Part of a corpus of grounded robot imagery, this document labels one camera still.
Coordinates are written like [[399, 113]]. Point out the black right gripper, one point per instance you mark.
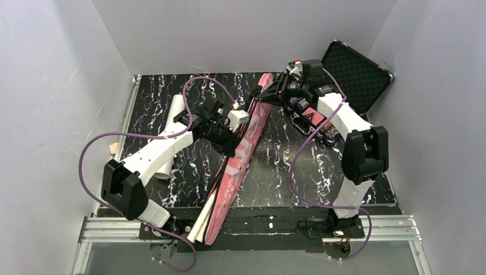
[[283, 86]]

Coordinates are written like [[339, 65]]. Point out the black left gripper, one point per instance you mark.
[[219, 134]]

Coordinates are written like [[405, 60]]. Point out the pink racket bag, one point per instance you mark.
[[234, 173]]

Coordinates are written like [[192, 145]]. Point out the pink badminton racket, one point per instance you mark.
[[197, 232]]

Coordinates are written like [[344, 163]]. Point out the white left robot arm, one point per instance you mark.
[[124, 182]]

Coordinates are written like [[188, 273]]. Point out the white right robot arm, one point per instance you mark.
[[365, 154]]

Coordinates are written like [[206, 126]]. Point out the black poker chip case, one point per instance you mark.
[[361, 79]]

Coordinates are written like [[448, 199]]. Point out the tan wooden block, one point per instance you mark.
[[113, 148]]

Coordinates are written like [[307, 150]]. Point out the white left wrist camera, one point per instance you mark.
[[236, 118]]

